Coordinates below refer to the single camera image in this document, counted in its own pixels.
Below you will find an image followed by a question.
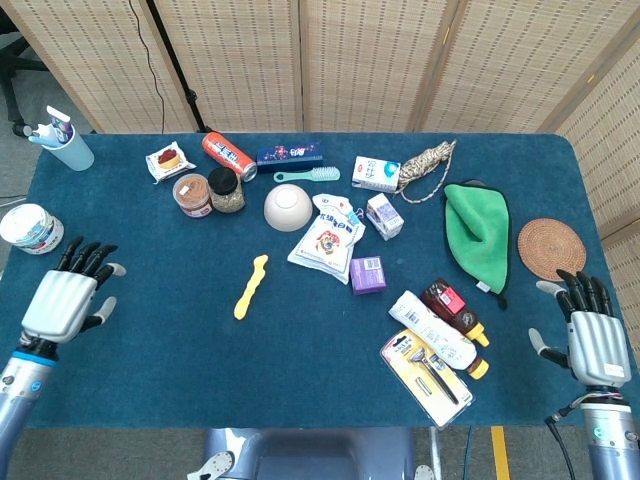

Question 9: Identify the white upturned bowl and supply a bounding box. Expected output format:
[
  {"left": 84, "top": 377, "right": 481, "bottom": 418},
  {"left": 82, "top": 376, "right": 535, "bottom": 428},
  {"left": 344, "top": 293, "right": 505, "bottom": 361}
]
[{"left": 263, "top": 183, "right": 314, "bottom": 232}]

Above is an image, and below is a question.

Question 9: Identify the teal hair brush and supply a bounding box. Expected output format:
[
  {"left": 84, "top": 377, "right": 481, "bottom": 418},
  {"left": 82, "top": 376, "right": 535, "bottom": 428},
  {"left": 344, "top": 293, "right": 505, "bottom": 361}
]
[{"left": 272, "top": 166, "right": 341, "bottom": 184}]

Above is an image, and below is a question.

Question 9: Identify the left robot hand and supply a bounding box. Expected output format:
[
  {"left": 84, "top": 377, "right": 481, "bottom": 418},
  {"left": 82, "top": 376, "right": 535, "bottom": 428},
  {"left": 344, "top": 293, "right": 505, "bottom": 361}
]
[{"left": 19, "top": 236, "right": 128, "bottom": 346}]

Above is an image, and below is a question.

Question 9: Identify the light blue toothbrush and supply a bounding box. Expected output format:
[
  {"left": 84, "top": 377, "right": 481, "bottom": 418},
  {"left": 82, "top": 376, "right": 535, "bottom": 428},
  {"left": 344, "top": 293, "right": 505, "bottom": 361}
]
[{"left": 28, "top": 122, "right": 56, "bottom": 147}]

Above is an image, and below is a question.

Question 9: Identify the white printed powder bag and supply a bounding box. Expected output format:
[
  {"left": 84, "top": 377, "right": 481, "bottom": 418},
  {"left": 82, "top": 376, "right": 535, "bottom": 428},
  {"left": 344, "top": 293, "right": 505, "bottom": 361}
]
[{"left": 287, "top": 193, "right": 367, "bottom": 285}]

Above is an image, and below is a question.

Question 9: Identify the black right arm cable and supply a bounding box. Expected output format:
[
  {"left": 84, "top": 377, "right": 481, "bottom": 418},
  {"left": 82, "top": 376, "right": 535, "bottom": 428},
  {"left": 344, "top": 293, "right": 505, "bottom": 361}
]
[{"left": 544, "top": 394, "right": 591, "bottom": 480}]

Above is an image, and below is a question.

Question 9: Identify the black-lid glass seed jar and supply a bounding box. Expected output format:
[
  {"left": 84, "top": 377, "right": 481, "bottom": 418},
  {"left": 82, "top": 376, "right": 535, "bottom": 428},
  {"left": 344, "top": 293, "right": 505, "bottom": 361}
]
[{"left": 207, "top": 166, "right": 247, "bottom": 215}]

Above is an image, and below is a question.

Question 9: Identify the purple soap box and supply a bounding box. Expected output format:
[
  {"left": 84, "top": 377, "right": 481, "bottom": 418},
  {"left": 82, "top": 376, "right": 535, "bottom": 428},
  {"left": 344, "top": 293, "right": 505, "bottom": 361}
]
[{"left": 350, "top": 256, "right": 389, "bottom": 296}]

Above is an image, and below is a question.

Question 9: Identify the thin black hanging cable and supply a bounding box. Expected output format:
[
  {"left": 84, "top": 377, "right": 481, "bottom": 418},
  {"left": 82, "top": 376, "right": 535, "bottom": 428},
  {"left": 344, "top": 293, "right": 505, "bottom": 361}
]
[{"left": 127, "top": 0, "right": 169, "bottom": 134}]

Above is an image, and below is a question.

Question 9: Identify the green microfiber cloth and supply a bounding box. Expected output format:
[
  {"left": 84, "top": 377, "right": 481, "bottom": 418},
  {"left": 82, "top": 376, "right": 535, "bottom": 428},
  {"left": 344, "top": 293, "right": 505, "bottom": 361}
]
[{"left": 443, "top": 180, "right": 513, "bottom": 311}]

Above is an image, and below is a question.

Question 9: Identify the white-wrapped yellow-cap bottle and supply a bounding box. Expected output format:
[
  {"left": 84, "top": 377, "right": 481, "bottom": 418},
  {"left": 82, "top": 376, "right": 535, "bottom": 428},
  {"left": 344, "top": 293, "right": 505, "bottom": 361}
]
[{"left": 388, "top": 289, "right": 490, "bottom": 381}]

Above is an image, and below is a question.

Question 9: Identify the white blue milk carton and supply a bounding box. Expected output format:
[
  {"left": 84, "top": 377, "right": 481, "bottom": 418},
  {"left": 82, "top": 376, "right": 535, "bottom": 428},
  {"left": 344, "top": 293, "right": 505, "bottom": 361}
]
[{"left": 351, "top": 155, "right": 402, "bottom": 194}]

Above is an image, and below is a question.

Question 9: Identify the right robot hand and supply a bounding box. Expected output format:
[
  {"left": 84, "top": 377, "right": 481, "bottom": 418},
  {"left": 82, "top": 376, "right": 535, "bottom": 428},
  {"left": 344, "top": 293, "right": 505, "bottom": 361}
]
[{"left": 528, "top": 269, "right": 634, "bottom": 389}]

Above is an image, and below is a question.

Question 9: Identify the light blue plastic cup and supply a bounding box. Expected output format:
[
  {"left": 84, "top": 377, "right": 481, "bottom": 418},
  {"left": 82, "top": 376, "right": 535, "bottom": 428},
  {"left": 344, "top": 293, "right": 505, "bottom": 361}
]
[{"left": 42, "top": 124, "right": 96, "bottom": 173}]

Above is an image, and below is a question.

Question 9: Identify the toothpaste tube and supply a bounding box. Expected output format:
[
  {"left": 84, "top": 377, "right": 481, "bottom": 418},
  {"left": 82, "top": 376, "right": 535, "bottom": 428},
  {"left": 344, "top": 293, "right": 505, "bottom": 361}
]
[{"left": 45, "top": 105, "right": 73, "bottom": 146}]

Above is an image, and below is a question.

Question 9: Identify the white round labelled tub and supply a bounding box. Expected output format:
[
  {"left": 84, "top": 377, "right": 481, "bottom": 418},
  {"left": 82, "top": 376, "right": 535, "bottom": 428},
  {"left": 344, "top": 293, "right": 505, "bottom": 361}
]
[{"left": 0, "top": 203, "right": 65, "bottom": 256}]

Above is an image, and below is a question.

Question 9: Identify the black tripod pole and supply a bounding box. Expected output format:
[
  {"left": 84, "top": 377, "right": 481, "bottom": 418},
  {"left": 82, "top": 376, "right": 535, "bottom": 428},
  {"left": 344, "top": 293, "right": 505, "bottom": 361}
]
[{"left": 144, "top": 0, "right": 214, "bottom": 134}]

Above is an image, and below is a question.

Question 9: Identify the coiled braided rope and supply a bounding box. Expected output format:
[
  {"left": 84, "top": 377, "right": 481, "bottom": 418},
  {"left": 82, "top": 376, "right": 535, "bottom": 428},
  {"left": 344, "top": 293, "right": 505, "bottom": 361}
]
[{"left": 396, "top": 139, "right": 458, "bottom": 205}]

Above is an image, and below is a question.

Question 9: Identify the dark blue table cover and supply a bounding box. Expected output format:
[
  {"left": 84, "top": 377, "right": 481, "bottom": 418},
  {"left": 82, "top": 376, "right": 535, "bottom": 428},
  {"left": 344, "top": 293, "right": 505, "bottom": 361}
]
[{"left": 0, "top": 132, "right": 609, "bottom": 430}]

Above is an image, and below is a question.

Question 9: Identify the dark blue long box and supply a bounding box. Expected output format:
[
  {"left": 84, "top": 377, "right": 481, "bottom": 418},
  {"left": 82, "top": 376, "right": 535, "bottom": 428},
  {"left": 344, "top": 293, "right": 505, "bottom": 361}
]
[{"left": 256, "top": 141, "right": 325, "bottom": 175}]

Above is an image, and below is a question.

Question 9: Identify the round woven coaster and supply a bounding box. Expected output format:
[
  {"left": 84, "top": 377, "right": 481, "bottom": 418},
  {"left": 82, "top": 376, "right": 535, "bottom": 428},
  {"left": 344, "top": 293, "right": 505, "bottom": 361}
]
[{"left": 517, "top": 217, "right": 587, "bottom": 283}]

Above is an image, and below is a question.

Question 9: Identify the yellow razor blister pack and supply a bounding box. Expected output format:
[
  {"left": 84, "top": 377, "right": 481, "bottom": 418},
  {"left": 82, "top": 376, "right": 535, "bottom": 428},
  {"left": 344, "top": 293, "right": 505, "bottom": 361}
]
[{"left": 379, "top": 328, "right": 474, "bottom": 430}]

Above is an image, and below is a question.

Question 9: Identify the bamboo folding screen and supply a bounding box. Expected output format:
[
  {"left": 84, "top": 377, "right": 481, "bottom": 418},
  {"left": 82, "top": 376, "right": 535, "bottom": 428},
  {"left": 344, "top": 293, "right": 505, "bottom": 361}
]
[{"left": 0, "top": 0, "right": 640, "bottom": 241}]

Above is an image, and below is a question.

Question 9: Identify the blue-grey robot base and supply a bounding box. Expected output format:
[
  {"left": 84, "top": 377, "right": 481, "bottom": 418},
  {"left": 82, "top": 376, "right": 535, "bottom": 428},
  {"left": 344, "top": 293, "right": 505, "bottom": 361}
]
[{"left": 187, "top": 427, "right": 436, "bottom": 480}]

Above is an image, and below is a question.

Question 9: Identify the orange soda can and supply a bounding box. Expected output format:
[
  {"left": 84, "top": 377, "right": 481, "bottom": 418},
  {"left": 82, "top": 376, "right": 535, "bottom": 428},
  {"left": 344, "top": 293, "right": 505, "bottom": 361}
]
[{"left": 201, "top": 131, "right": 258, "bottom": 183}]

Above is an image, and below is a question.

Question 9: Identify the wrapped red cake snack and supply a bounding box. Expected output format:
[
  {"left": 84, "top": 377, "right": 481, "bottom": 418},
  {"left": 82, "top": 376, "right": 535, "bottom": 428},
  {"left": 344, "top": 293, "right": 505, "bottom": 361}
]
[{"left": 145, "top": 140, "right": 197, "bottom": 185}]

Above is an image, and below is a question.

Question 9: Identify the small purple drink carton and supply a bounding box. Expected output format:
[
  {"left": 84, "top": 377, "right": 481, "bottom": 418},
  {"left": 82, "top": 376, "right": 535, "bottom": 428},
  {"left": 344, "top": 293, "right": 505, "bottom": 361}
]
[{"left": 365, "top": 193, "right": 405, "bottom": 242}]

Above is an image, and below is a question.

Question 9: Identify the black office chair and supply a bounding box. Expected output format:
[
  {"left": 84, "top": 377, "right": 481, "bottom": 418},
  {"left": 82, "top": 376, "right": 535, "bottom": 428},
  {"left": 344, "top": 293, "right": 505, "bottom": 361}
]
[{"left": 0, "top": 7, "right": 49, "bottom": 139}]

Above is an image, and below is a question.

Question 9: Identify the brown sauce bottle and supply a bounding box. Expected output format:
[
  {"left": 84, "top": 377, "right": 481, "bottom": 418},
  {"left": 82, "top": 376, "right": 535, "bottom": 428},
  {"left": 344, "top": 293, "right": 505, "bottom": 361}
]
[{"left": 420, "top": 278, "right": 491, "bottom": 348}]

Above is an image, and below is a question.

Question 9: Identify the clear tub brown paste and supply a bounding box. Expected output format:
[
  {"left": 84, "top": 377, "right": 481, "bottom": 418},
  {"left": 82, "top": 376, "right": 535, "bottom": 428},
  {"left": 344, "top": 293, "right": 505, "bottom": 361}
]
[{"left": 172, "top": 172, "right": 212, "bottom": 220}]

